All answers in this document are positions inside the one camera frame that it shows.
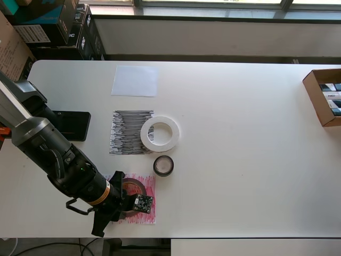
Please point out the brown printed cardboard carton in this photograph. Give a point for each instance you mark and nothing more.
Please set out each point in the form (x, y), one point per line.
(10, 48)

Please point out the small black tape roll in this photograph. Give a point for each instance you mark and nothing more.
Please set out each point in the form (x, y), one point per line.
(163, 174)

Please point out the red tape roll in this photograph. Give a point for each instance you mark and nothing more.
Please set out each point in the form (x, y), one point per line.
(138, 183)

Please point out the small white black carton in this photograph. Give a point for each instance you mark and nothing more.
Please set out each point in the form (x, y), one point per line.
(331, 95)
(338, 87)
(326, 87)
(335, 104)
(337, 112)

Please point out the black table frame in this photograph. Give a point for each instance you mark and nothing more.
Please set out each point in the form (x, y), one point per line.
(112, 248)

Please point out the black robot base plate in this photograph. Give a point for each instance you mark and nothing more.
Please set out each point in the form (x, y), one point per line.
(77, 125)

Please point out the open brown cardboard box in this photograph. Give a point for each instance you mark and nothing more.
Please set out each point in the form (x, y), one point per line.
(311, 88)

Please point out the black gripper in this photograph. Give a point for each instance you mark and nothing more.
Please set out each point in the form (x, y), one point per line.
(106, 221)

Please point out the red scribbled paper sheet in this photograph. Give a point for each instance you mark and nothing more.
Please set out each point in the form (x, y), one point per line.
(150, 186)

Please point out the black scribbled paper sheet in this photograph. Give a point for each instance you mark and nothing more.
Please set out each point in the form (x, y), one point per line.
(125, 133)

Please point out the orange clamp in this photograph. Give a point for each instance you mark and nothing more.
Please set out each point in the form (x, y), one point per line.
(5, 131)

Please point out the black box with white label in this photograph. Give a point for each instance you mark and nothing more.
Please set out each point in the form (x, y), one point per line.
(32, 33)

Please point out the white board panel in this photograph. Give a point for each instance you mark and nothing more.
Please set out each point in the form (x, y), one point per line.
(239, 249)

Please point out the white tape roll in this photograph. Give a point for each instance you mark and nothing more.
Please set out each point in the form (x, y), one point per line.
(160, 148)

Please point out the blank white paper sheet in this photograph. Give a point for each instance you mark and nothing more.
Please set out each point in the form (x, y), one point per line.
(133, 81)

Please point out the teal product box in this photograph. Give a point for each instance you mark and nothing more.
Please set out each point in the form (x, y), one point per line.
(40, 14)

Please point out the black printed product box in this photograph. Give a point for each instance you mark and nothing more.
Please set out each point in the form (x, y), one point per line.
(93, 40)
(66, 21)

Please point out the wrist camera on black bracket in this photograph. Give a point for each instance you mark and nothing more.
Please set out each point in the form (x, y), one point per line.
(144, 204)

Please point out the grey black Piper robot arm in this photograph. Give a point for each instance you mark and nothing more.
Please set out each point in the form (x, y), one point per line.
(40, 138)

